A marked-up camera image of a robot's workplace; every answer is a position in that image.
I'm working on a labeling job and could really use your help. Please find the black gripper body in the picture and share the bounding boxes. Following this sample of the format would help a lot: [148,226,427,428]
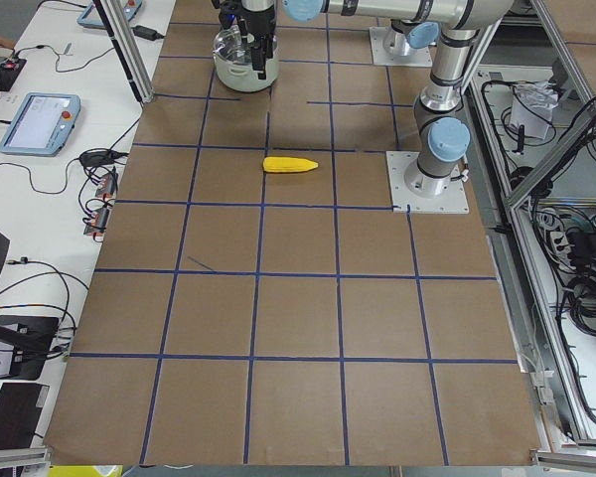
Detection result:
[241,0,276,56]

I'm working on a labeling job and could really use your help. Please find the white steel cooking pot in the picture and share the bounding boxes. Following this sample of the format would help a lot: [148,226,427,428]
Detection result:
[214,39,279,92]

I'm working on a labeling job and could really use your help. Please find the yellow corn cob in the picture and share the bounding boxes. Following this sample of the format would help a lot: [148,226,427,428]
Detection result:
[262,156,319,174]

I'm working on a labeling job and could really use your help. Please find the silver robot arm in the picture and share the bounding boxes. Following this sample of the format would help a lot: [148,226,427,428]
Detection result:
[283,1,513,198]
[215,1,440,80]

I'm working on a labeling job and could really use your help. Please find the black power adapter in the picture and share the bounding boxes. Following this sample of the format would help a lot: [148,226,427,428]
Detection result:
[132,25,165,41]

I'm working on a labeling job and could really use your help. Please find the far blue teach pendant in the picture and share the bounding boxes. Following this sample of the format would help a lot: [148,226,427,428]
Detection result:
[76,0,145,30]

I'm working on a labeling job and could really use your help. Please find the blue teach pendant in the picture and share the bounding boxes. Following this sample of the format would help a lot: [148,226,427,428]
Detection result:
[0,92,81,157]
[76,0,145,30]

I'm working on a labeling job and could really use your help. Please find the near blue teach pendant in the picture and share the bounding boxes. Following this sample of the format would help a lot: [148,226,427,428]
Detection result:
[0,92,81,157]

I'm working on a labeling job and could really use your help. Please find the brown paper table cover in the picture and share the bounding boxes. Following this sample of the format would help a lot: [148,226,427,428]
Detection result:
[46,1,539,466]

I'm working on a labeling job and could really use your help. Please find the white crumpled paper bag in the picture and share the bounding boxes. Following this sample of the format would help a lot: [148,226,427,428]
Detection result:
[510,81,558,140]

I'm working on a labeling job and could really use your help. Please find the black monitor stand base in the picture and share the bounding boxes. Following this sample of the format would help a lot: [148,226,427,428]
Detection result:
[0,315,59,381]

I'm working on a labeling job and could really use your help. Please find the black box device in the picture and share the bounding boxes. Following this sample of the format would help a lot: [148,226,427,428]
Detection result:
[0,382,49,450]

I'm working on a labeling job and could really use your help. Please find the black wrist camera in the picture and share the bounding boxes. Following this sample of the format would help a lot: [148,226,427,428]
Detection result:
[219,0,240,30]

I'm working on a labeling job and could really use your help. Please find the aluminium frame post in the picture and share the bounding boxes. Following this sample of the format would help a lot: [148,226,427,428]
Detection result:
[93,0,154,103]

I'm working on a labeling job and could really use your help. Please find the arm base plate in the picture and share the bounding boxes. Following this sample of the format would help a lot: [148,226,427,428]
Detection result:
[386,151,469,215]
[369,27,435,68]

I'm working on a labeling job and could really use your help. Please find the coiled black cables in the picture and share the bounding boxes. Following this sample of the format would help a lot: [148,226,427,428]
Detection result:
[555,271,596,340]

